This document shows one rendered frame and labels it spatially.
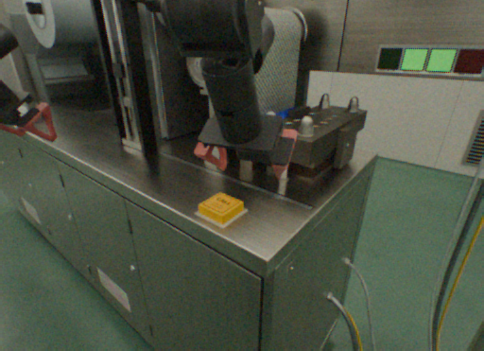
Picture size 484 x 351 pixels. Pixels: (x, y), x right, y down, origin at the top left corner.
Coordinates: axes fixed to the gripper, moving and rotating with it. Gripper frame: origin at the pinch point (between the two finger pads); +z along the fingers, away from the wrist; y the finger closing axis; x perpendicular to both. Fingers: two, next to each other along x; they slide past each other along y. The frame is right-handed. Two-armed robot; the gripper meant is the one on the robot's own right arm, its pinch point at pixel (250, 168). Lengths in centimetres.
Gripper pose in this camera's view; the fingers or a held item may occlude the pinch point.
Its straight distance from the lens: 45.8
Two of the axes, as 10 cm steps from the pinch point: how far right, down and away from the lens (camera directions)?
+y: -9.3, -1.6, 3.2
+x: -3.1, 8.0, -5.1
